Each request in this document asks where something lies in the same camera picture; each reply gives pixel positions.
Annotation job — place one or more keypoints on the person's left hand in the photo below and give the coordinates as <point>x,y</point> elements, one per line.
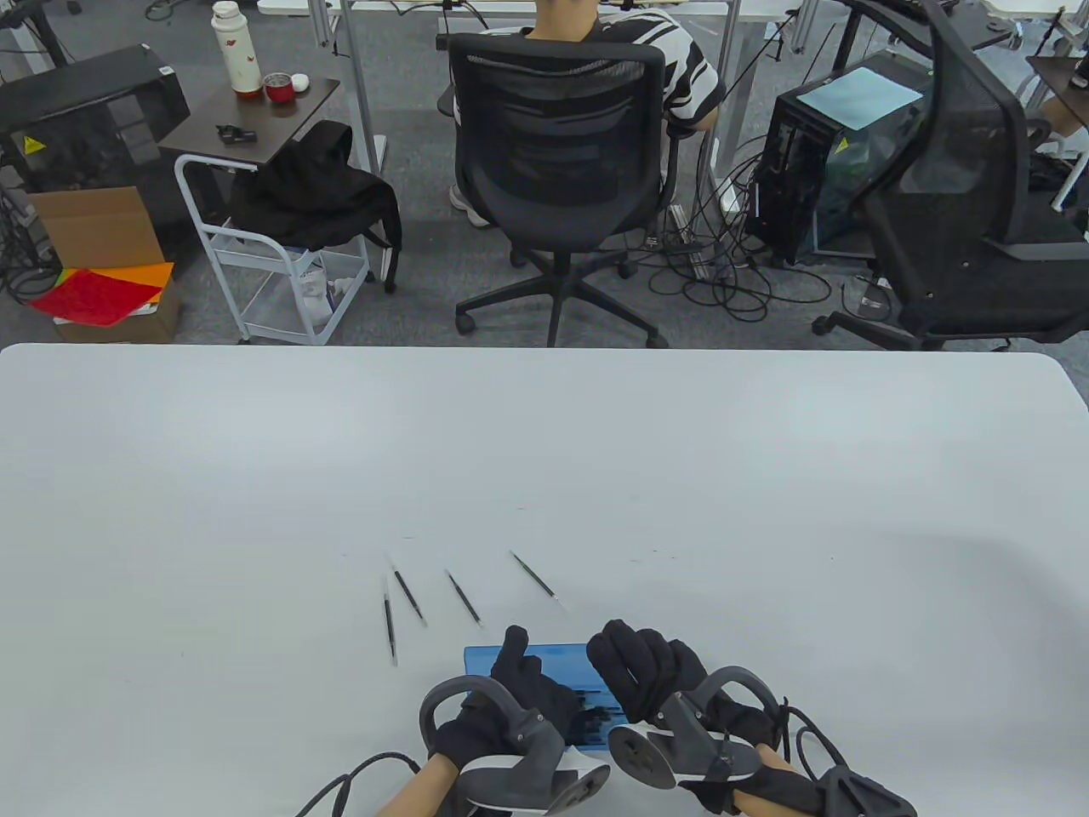
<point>527,689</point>

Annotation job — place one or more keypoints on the person's right hand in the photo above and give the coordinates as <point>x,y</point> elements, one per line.
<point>647,672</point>

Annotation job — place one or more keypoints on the blue stationery box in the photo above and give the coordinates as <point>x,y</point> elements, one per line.
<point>485,659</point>

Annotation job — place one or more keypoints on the pile of black pen refills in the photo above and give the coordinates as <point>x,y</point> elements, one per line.
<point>600,711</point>

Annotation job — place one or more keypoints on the person's left forearm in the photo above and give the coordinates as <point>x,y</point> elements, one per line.
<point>425,787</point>

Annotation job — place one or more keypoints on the person's right forearm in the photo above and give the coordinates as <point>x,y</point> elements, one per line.
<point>783,796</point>

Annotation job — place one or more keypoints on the open brown cardboard box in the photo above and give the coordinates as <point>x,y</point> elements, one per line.
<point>94,225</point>

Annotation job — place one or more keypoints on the grey hand controller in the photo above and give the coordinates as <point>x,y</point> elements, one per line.
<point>681,753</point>
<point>527,779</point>

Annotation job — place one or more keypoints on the white power strip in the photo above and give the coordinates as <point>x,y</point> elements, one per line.
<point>681,225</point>

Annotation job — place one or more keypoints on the white plastic bag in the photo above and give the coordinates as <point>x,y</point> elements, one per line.
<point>319,289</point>

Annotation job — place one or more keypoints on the black glass-sided computer tower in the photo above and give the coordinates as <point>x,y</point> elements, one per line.
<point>791,187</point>

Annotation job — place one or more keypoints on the black high-back office chair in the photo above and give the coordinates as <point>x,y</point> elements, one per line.
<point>970,281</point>

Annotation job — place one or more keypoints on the black mesh office chair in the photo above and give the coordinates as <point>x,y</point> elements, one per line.
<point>553,170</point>

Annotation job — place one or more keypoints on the white metal cart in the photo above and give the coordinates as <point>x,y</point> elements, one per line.
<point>247,251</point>

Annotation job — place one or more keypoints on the black jacket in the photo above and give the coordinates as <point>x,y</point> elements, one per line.
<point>315,196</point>

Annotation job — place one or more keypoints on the orange paper sheet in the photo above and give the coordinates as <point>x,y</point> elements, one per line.
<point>157,274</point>

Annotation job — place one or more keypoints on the red paper sheet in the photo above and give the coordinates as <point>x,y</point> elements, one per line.
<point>94,296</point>

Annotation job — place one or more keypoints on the light blue paper sheet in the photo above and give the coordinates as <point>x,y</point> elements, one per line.
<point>859,98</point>

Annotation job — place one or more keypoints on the white desk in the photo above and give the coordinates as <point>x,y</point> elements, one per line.
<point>361,85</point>

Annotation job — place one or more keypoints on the small black clip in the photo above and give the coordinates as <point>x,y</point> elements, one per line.
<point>236,134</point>

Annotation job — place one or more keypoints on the dark wooden side table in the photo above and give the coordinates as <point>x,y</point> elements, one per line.
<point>196,140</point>

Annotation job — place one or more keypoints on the red cup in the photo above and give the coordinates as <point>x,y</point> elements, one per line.
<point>278,89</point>

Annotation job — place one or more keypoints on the white thermos bottle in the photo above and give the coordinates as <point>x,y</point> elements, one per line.
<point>236,51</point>

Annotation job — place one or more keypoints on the black curved desk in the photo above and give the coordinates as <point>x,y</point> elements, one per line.
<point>961,21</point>

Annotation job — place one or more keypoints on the dark wooden desk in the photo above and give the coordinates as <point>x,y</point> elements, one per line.
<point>1059,77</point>

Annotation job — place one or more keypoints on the black equipment case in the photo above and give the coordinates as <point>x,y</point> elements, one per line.
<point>85,111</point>

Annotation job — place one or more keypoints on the black desk leg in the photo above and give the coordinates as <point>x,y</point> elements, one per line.
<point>42,30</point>

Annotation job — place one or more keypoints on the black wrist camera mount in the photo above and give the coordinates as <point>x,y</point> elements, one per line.
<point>859,796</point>

